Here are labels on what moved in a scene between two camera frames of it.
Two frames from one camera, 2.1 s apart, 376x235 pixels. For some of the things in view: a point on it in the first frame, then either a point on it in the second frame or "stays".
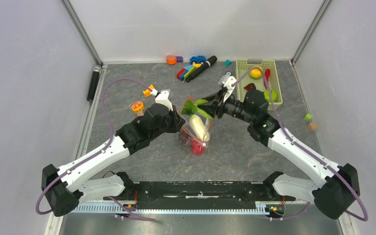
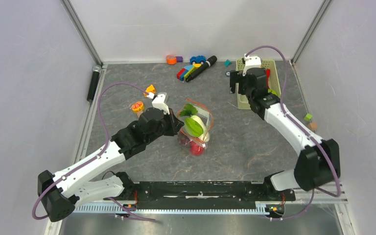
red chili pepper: x=267 y=73 stays
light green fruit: x=201 y=110 to x=194 y=126
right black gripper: x=211 y=108 to x=237 y=77
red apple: x=197 y=148 stays
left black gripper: x=178 y=121 stays
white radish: x=199 y=127 stays
